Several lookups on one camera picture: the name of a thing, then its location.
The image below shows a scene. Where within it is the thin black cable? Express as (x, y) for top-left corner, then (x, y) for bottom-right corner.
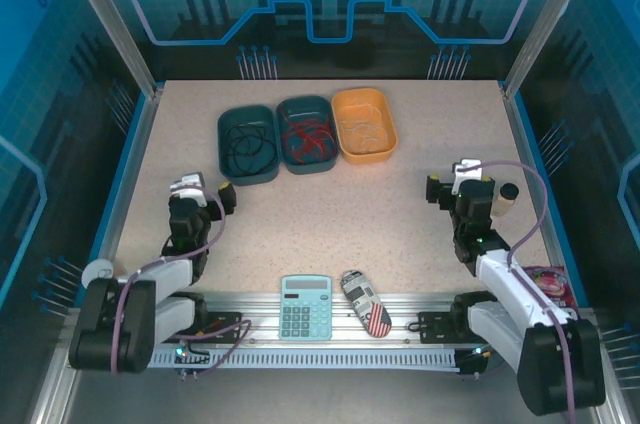
(222, 122), (277, 178)
(224, 133), (276, 178)
(227, 126), (271, 173)

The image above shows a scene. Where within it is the thin white cable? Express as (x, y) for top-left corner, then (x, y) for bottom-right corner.
(341, 97), (389, 131)
(344, 118), (392, 149)

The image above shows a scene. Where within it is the wooden bottle with black cap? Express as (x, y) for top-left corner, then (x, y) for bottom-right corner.
(489, 182), (522, 219)

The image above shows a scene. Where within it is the orange plastic tray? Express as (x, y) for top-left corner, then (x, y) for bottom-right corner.
(330, 87), (400, 166)

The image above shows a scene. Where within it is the dark teal plastic tray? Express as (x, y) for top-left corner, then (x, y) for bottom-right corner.
(274, 95), (340, 176)
(216, 104), (279, 187)

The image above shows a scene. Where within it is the tape roll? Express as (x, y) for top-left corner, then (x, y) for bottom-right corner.
(79, 257), (126, 290)

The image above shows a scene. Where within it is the purple candy bag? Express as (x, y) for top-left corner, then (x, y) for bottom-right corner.
(522, 263), (577, 318)

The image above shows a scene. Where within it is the newsprint case with flag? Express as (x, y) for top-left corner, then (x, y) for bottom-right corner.
(340, 269), (392, 339)

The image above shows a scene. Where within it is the light blue calculator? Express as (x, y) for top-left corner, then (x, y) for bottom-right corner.
(278, 274), (333, 342)

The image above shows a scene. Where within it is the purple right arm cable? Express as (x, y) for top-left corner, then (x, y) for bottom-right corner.
(454, 159), (581, 424)

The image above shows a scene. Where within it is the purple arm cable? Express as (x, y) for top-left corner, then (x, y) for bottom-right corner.
(454, 159), (581, 424)
(110, 185), (253, 378)

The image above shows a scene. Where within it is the aluminium table side rail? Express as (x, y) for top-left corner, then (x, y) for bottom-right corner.
(499, 82), (572, 270)
(97, 86), (164, 255)

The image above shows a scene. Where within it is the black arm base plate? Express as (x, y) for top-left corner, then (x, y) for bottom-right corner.
(151, 310), (246, 345)
(416, 310), (511, 345)

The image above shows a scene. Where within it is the aluminium mounting rail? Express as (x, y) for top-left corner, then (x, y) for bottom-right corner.
(64, 291), (596, 350)

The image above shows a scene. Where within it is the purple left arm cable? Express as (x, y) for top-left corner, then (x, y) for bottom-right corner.
(110, 185), (253, 378)

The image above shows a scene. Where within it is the slotted grey cable duct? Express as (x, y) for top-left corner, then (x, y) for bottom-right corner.
(78, 347), (462, 371)

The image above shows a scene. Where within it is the aluminium frame post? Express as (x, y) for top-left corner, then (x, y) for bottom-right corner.
(502, 0), (601, 98)
(54, 0), (164, 98)

